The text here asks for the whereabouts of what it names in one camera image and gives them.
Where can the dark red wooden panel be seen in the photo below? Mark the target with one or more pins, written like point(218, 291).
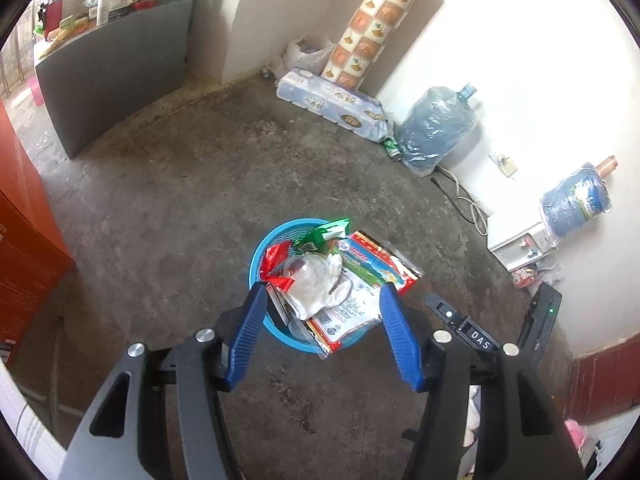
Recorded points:
point(605, 380)

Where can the toilet paper pack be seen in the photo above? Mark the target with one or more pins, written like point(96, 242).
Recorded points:
point(330, 102)

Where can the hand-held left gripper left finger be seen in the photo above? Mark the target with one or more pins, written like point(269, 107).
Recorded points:
point(247, 335)

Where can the small red wrapper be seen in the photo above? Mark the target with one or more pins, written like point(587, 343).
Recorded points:
point(277, 255)

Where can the wall socket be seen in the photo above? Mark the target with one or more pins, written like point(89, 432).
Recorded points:
point(505, 165)

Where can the grey cabinet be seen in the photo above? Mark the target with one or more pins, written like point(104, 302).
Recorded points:
point(115, 70)

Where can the clear wrapped water jug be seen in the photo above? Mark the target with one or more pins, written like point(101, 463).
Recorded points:
point(435, 130)

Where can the red bordered printed packet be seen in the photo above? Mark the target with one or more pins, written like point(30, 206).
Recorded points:
point(385, 265)

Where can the white plastic bag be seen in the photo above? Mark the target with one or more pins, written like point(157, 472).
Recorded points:
point(305, 57)
point(315, 280)

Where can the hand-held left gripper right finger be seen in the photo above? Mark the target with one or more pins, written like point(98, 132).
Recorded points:
point(400, 340)

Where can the pink cloth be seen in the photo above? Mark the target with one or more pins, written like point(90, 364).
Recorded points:
point(576, 434)

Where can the blue plastic mesh wastebasket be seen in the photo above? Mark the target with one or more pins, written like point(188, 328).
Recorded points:
point(260, 260)

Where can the white water dispenser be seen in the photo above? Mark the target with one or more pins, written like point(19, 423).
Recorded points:
point(515, 240)

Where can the red thermos bottle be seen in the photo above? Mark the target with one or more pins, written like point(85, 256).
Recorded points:
point(52, 15)

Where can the pink plastic stool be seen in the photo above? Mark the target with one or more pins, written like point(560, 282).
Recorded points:
point(32, 91)

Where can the green snack bag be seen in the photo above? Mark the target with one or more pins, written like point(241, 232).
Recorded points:
point(325, 232)

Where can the green drink can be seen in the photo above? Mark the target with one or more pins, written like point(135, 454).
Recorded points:
point(392, 149)

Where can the orange cardboard box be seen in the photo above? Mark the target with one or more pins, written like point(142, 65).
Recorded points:
point(25, 260)

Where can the blue wrapped water jug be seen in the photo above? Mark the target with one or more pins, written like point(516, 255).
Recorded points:
point(575, 200)

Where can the colourful snack wrapper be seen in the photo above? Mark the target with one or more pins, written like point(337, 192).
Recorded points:
point(525, 276)

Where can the small white bottle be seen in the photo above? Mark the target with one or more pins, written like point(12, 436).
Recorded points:
point(103, 10)

